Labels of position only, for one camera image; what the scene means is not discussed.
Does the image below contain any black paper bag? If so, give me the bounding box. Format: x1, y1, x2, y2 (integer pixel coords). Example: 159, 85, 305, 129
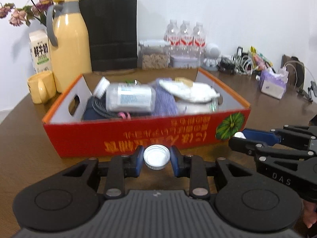
79, 0, 138, 72

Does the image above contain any white cable bundle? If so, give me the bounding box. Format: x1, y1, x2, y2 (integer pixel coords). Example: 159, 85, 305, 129
234, 53, 258, 76

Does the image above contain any white robot figurine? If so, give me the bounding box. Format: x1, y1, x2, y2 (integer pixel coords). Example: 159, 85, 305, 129
203, 43, 222, 70

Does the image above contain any white bottle cap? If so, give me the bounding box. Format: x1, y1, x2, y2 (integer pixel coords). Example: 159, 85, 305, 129
144, 144, 171, 171

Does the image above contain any plastic bottle with white cap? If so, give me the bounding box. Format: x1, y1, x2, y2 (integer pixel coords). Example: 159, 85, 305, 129
93, 76, 156, 112

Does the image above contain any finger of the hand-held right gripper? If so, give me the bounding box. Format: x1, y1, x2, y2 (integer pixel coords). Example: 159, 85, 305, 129
241, 125, 317, 150
228, 137, 317, 159

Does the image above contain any yellow mug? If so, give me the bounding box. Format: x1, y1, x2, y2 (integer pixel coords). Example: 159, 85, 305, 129
27, 71, 57, 105

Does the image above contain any red cardboard box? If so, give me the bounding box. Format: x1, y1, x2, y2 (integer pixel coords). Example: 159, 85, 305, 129
42, 67, 251, 158

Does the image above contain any clear water bottle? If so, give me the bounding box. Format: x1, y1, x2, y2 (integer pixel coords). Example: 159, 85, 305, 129
192, 22, 207, 57
179, 20, 194, 55
165, 19, 181, 55

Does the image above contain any dried pink rose bouquet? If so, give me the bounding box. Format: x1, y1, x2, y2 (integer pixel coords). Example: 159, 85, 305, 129
0, 0, 75, 28

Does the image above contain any clear seed container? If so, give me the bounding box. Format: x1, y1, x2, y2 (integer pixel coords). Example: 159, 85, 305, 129
138, 40, 171, 70

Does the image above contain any yellow thermos jug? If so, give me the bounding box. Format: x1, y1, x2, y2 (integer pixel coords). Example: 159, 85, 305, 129
47, 0, 93, 93

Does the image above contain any purple tissue pack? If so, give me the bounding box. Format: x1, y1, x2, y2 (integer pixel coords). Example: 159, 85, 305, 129
259, 67, 289, 100

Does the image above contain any printed tin box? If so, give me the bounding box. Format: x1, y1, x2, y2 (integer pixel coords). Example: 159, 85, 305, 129
170, 55, 199, 68

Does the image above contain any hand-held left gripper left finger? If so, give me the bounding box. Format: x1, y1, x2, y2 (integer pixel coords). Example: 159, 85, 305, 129
62, 146, 145, 200

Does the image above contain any black phone holder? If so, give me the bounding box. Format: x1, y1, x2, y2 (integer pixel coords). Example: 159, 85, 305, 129
298, 81, 317, 103

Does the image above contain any colourful snack packet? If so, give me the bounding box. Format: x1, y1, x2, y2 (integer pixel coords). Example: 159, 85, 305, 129
250, 46, 273, 71

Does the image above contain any white milk carton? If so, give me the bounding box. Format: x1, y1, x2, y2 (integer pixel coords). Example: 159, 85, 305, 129
29, 29, 52, 74

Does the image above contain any brown paper bag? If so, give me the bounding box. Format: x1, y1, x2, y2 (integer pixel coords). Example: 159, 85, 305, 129
282, 54, 306, 90

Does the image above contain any grey braided cable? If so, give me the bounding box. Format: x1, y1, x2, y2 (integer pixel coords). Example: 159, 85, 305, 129
92, 98, 119, 118

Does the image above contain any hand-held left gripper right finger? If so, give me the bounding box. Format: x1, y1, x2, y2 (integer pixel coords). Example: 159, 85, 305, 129
171, 146, 250, 200

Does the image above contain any dark blue pouch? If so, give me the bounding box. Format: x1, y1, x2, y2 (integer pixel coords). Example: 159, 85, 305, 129
83, 97, 104, 121

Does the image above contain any person's right hand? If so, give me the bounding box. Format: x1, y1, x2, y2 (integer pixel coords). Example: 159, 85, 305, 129
303, 201, 317, 228

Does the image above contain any purple cloth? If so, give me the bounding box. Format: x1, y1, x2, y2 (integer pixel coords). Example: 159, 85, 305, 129
151, 78, 179, 117

